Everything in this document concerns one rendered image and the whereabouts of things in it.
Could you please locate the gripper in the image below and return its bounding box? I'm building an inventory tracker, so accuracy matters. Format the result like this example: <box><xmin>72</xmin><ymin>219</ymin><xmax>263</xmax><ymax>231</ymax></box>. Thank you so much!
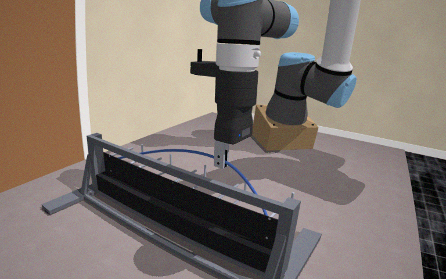
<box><xmin>190</xmin><ymin>43</ymin><xmax>261</xmax><ymax>169</ymax></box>

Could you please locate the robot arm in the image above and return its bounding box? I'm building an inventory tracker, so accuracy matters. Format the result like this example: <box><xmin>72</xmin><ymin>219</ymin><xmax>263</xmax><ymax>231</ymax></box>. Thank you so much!
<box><xmin>200</xmin><ymin>0</ymin><xmax>361</xmax><ymax>126</ymax></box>

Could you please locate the grey patch panel rack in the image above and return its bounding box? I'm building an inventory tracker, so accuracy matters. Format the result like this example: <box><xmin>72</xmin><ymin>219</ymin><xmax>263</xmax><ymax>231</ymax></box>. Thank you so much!
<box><xmin>41</xmin><ymin>133</ymin><xmax>322</xmax><ymax>279</ymax></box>

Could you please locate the blue cable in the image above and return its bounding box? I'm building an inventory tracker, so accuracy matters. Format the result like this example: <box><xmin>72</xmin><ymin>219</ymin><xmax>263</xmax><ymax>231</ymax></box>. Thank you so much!
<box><xmin>118</xmin><ymin>149</ymin><xmax>268</xmax><ymax>215</ymax></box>

